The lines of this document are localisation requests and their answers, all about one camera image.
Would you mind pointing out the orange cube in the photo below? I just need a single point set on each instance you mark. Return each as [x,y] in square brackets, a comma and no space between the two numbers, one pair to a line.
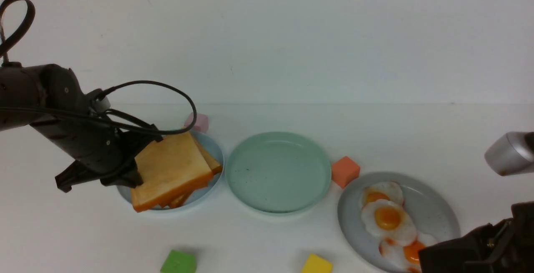
[344,171]

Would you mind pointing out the light blue plate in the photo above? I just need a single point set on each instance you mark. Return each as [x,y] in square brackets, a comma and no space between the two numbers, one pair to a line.
[213,148]

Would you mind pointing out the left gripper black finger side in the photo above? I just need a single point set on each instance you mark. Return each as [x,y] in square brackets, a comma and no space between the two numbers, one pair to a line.
[126,174]
[76,173]

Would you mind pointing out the green cube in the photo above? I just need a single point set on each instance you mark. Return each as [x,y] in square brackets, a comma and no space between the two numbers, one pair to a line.
[179,262]

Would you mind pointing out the grey plate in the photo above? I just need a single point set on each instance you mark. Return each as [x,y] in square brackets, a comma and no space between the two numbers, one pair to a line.
[429,211]

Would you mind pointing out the wrist camera left side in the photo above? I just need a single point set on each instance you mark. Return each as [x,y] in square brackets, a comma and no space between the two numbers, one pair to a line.
[98,102]

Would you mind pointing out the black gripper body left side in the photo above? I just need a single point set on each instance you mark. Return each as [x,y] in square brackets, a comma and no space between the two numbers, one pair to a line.
[99,147]

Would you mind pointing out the pink cube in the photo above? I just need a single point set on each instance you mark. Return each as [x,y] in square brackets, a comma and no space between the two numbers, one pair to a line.
[201,123]

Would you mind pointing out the silver wrist camera right side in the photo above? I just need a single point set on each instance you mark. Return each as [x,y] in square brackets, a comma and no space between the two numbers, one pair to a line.
[512,154]

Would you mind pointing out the fried egg bottom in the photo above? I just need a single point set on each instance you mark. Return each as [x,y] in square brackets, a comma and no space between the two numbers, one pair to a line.
[406,258]

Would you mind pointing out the yellow cube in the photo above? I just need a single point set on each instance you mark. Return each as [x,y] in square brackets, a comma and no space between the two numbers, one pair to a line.
[316,264]

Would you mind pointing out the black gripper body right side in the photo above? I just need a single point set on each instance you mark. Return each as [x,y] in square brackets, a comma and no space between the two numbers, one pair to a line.
[486,249]

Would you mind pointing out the green plate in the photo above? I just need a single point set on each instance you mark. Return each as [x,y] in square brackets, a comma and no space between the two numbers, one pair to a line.
[278,173]

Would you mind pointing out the fried egg top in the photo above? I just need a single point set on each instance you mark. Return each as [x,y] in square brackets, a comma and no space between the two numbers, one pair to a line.
[387,190]

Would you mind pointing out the fried egg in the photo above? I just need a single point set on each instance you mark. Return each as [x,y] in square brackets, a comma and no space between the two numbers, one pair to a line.
[387,190]
[389,222]
[406,258]

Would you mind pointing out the fried egg middle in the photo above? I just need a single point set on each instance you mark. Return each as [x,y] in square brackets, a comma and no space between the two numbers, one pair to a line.
[389,222]

